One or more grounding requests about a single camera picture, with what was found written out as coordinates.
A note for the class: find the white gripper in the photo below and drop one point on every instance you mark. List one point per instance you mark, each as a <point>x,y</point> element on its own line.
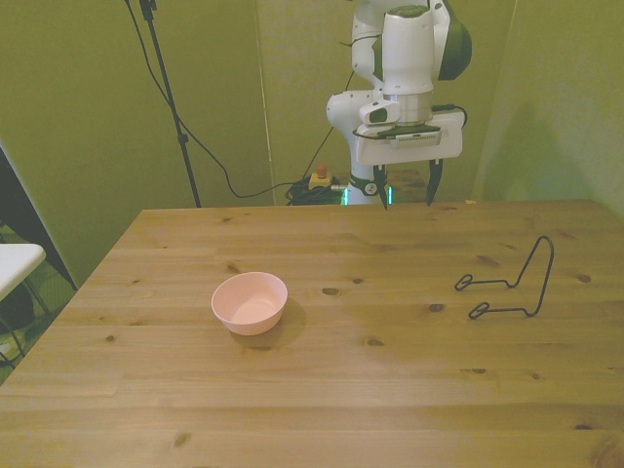
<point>451,141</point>

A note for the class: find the pink plastic bowl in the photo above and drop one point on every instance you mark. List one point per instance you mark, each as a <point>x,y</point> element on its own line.
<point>251,304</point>

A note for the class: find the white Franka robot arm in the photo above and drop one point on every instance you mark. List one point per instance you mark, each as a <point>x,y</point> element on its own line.
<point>407,53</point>

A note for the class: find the yellow emergency stop button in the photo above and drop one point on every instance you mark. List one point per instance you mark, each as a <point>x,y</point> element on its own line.
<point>321,179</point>

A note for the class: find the black tripod stand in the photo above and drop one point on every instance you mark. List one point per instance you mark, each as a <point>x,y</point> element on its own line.
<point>170,97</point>

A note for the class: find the black slanted panel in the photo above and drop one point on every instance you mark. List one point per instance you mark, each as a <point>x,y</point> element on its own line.
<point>29,224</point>

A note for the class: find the white side table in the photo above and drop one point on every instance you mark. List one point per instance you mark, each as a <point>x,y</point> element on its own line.
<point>17,265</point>

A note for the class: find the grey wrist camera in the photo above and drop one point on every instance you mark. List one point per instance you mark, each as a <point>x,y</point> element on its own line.
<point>414,137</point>

